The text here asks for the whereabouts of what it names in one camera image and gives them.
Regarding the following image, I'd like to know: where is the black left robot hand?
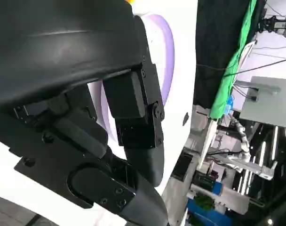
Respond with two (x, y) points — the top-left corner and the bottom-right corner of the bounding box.
(0, 0), (169, 226)

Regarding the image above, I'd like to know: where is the lilac plate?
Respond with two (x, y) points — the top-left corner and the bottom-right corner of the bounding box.
(87, 14), (175, 142)

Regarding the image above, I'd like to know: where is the black curtain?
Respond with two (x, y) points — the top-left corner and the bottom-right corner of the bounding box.
(193, 0), (268, 109)

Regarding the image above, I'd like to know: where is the white table leg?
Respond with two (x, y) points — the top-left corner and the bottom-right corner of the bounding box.
(198, 117), (219, 170)

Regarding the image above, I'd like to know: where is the green cloth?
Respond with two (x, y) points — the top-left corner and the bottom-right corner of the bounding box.
(208, 0), (259, 120)

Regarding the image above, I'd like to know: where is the black machine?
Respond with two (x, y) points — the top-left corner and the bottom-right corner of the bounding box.
(257, 14), (286, 34)

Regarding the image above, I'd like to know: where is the grey metal box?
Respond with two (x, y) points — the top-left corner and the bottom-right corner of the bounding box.
(240, 75), (286, 129)

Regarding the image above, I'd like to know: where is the blue bin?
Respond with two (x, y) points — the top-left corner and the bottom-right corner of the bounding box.
(186, 181), (229, 226)

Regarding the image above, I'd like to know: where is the thin black hanging cable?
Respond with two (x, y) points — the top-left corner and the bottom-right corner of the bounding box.
(196, 56), (286, 71)

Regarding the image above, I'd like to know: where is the silver corrugated hose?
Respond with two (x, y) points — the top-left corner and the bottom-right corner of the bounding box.
(229, 114), (252, 163)

